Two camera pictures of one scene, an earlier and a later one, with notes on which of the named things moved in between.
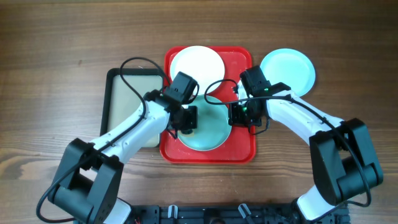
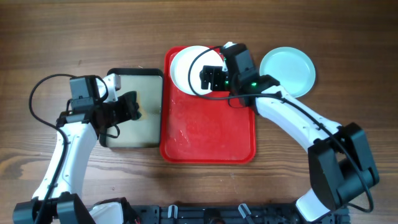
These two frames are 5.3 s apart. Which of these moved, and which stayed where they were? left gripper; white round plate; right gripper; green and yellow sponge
Moved: green and yellow sponge; left gripper; right gripper
Stayed: white round plate
